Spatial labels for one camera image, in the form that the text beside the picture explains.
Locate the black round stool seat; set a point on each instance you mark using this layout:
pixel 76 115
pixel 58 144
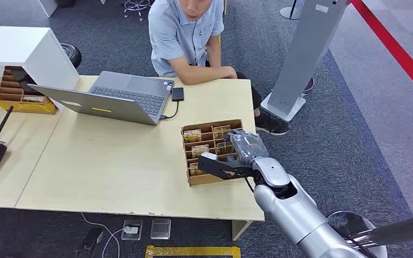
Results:
pixel 73 54

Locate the black power adapter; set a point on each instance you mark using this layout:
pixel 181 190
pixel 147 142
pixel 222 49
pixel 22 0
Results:
pixel 89 242

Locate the yellow floor tape frame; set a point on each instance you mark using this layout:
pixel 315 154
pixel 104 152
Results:
pixel 192 251

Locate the red barrier belt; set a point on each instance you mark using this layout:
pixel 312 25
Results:
pixel 395 50

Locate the grey open laptop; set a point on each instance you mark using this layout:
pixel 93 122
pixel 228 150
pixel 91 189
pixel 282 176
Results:
pixel 121 96

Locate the printed card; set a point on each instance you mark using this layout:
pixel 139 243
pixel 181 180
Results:
pixel 192 136
pixel 224 148
pixel 221 132
pixel 199 151
pixel 33 99
pixel 194 169

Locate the person's right forearm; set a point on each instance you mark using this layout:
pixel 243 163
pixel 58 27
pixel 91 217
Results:
pixel 199 74

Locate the white cabinet box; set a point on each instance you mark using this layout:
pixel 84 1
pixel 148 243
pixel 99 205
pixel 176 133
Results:
pixel 21 50

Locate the floor power socket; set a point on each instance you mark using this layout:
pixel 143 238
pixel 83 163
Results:
pixel 132 229

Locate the wooden card organizer box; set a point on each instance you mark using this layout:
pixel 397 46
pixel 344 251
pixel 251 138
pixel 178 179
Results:
pixel 17 101
pixel 206 140

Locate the grey kiosk stand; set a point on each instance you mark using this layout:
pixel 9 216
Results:
pixel 306 53

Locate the table leg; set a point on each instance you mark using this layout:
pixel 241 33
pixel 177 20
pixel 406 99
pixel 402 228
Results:
pixel 240 229

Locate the chrome stool base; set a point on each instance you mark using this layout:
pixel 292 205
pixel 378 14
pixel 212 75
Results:
pixel 137 7

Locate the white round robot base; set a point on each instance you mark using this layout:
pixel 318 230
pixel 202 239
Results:
pixel 370 224

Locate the person's right hand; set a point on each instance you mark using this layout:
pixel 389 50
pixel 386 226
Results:
pixel 230 73

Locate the stanchion round base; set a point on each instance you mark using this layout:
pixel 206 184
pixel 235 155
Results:
pixel 290 12

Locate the person's black shoe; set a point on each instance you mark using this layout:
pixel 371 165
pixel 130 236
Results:
pixel 272 124

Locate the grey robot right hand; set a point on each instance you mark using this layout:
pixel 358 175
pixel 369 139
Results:
pixel 246 146

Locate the person's dark shoe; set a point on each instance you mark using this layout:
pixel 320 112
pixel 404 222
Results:
pixel 309 85

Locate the dark grey metal bar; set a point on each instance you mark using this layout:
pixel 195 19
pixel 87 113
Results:
pixel 399 229

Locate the person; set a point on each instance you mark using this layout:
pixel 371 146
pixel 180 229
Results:
pixel 181 35

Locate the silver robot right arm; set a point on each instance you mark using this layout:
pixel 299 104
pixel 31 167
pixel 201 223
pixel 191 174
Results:
pixel 292 206

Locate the black external drive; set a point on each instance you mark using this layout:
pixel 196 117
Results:
pixel 177 94

